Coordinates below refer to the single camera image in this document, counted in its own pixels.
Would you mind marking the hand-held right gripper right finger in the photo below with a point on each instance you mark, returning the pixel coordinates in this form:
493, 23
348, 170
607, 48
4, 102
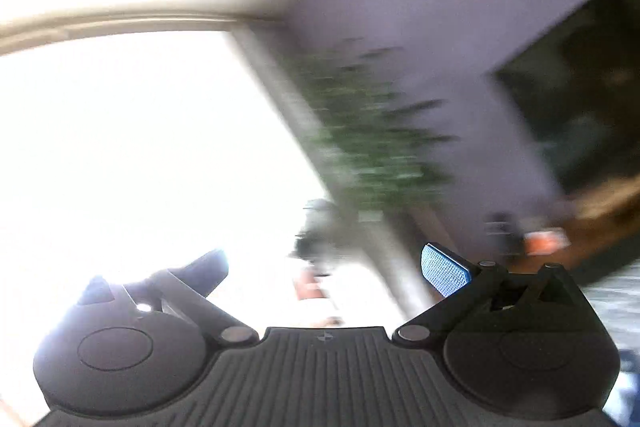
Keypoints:
445, 269

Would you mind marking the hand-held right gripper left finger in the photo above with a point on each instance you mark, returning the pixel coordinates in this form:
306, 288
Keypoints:
210, 272

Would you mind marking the black countertop appliance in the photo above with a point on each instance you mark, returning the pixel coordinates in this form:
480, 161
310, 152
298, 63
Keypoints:
501, 232

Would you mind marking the orange tissue box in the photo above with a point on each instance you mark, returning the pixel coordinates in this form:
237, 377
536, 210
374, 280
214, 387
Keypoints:
546, 241

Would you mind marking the dark blurred object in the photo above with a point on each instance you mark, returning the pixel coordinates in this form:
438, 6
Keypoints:
317, 237

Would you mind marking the green potted plant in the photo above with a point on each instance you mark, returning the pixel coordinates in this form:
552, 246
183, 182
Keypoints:
380, 132

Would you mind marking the wooden television stand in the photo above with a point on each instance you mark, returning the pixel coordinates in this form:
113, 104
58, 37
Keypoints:
605, 222

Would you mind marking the grey quilted bedspread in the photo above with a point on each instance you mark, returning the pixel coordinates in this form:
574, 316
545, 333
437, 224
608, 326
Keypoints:
617, 307

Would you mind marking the black flat screen television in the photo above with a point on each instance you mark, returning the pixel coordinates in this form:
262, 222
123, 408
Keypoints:
585, 97

